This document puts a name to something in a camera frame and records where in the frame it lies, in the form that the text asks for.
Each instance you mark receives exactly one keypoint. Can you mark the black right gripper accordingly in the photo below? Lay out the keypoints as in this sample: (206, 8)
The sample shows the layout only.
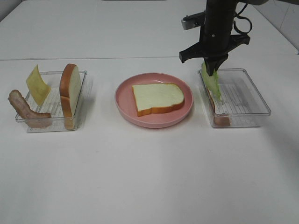
(215, 41)

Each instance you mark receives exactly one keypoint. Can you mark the green lettuce leaf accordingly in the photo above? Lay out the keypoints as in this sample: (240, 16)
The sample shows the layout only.
(211, 82)

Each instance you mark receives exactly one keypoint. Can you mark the red ham slice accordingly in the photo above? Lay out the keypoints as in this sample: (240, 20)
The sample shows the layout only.
(223, 121)

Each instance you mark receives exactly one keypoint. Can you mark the bread slice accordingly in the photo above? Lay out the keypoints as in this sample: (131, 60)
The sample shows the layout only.
(70, 84)
(157, 98)

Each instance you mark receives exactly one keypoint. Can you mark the wavy bacon strip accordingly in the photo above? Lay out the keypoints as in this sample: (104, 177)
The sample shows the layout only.
(23, 109)

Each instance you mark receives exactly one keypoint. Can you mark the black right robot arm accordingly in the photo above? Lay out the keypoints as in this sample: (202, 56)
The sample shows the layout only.
(216, 11)

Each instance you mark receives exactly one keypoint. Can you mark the right clear plastic container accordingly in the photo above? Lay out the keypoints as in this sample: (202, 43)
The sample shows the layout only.
(240, 99)

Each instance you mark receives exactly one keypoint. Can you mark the clear plastic container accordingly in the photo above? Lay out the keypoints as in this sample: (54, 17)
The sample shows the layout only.
(240, 99)
(52, 104)

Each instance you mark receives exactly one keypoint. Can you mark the pink round plate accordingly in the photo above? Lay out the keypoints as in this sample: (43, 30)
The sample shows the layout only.
(125, 101)

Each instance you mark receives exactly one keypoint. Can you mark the left clear plastic container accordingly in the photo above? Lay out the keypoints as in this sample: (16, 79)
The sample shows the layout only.
(52, 104)

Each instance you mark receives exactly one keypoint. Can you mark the yellow cheese slice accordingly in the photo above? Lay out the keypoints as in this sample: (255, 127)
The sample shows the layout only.
(38, 89)

